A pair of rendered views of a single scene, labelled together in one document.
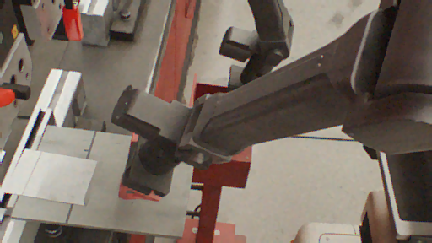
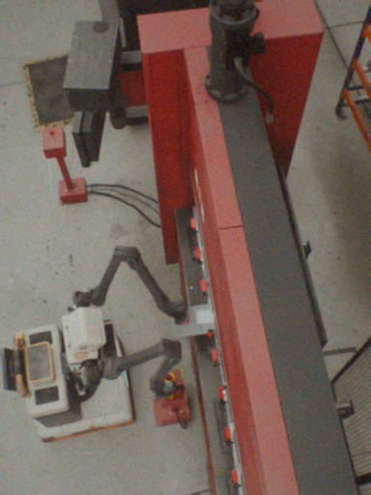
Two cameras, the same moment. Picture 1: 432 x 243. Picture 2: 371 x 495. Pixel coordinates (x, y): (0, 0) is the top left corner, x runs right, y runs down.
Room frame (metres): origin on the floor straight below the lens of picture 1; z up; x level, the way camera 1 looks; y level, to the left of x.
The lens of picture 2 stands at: (1.54, 0.13, 4.20)
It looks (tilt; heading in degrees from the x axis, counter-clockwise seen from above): 64 degrees down; 179
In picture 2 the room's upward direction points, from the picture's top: 4 degrees counter-clockwise
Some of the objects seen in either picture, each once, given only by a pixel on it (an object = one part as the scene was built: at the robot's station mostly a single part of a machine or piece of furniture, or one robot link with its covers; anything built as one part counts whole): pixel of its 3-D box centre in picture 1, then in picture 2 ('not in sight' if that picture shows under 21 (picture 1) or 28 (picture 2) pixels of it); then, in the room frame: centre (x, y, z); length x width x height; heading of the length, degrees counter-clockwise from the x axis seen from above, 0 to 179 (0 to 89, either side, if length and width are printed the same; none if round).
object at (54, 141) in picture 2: not in sight; (63, 166); (-1.17, -0.74, 0.41); 0.25 x 0.20 x 0.83; 94
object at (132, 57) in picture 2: not in sight; (139, 79); (-0.86, -0.02, 1.67); 0.40 x 0.24 x 0.07; 4
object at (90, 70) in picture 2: not in sight; (102, 104); (-0.81, -0.26, 1.53); 0.51 x 0.25 x 0.85; 173
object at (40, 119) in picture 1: (27, 158); not in sight; (0.44, 0.34, 0.99); 0.20 x 0.03 x 0.03; 4
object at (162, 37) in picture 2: not in sight; (219, 164); (-0.57, 0.45, 1.15); 0.85 x 0.25 x 2.30; 94
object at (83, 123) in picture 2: not in sight; (91, 122); (-0.77, -0.35, 1.42); 0.45 x 0.12 x 0.36; 173
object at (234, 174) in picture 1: (220, 132); (171, 387); (0.75, 0.04, 0.75); 0.20 x 0.16 x 0.18; 4
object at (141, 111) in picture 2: not in sight; (146, 131); (-0.86, -0.02, 1.18); 0.40 x 0.24 x 0.07; 4
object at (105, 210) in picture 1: (110, 179); (191, 320); (0.42, 0.19, 1.00); 0.26 x 0.18 x 0.01; 94
